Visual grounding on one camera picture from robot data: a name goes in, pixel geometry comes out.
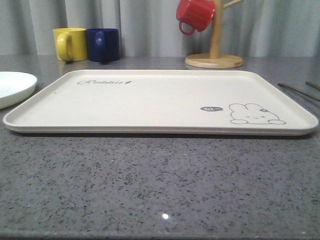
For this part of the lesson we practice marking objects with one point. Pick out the red ribbed mug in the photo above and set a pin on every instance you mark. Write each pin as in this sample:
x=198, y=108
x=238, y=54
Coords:
x=194, y=15

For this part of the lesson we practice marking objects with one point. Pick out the cream rabbit serving tray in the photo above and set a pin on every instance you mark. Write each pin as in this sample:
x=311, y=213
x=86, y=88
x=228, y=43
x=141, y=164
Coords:
x=218, y=102

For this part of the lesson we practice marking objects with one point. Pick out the white round plate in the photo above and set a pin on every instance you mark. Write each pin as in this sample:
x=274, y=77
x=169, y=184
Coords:
x=15, y=87

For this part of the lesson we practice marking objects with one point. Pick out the silver metal fork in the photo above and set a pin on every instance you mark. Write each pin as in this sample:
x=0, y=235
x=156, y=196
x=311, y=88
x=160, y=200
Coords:
x=307, y=93

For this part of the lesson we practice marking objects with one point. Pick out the wooden mug tree stand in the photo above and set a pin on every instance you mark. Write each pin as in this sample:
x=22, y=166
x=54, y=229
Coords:
x=214, y=59

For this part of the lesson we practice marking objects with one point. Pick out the dark blue mug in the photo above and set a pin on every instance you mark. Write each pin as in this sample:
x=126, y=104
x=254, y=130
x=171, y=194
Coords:
x=103, y=44

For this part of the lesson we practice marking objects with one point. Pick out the yellow mug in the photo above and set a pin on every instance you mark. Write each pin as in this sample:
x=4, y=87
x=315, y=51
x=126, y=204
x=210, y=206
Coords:
x=70, y=44

